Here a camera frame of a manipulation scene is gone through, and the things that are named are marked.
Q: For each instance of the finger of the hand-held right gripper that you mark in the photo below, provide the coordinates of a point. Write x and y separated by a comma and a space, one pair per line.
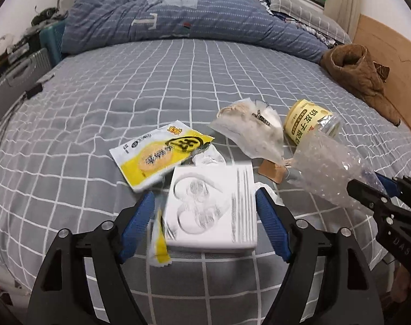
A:
388, 186
368, 196

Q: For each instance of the white earphone box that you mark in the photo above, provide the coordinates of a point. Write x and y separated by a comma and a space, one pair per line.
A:
209, 210

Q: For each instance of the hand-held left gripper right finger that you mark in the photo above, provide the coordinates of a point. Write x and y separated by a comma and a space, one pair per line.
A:
271, 223

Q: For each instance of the grey suitcase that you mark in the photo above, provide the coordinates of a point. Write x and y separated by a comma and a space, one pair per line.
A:
22, 71

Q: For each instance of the blue striped duvet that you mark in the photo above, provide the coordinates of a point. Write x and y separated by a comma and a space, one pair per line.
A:
192, 17

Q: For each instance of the yellow white snack packet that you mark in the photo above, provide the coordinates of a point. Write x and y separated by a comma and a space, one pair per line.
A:
148, 159

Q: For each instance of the clear bubble wrap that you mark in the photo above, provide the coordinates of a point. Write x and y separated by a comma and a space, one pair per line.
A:
327, 162

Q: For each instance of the wooden bed frame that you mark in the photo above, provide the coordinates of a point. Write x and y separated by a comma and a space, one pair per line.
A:
395, 57

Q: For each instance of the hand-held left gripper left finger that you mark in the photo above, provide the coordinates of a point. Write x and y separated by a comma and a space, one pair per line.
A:
137, 223

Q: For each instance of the person's right hand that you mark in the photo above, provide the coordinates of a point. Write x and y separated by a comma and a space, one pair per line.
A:
406, 281

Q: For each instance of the small yellow sachet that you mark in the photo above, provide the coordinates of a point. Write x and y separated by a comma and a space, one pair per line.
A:
159, 243

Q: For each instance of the dark brown patterned cloth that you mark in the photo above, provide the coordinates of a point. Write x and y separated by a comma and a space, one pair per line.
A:
381, 71

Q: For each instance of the brown fleece jacket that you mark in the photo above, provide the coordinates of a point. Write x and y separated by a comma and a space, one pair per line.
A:
358, 71

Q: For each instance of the black headset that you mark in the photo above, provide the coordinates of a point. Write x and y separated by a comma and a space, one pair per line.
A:
44, 13

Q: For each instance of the beige curtain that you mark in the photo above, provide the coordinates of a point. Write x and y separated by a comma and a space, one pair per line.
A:
344, 3

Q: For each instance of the yellow yogurt cup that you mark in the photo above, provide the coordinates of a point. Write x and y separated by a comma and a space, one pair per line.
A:
303, 122

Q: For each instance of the white rounded device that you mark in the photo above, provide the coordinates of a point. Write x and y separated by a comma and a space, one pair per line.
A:
2, 42

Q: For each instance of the clear plastic bag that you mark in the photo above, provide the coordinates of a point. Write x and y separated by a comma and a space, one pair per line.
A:
256, 135

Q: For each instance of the grey checked pillow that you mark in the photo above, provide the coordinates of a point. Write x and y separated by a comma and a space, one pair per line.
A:
303, 10

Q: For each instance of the clear wrapper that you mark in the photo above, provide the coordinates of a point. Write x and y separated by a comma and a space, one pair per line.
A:
209, 157

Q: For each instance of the tan small block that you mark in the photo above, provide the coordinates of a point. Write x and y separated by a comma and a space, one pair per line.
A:
273, 172

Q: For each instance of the grey checked bed sheet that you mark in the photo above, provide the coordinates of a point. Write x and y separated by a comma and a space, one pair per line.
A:
124, 91

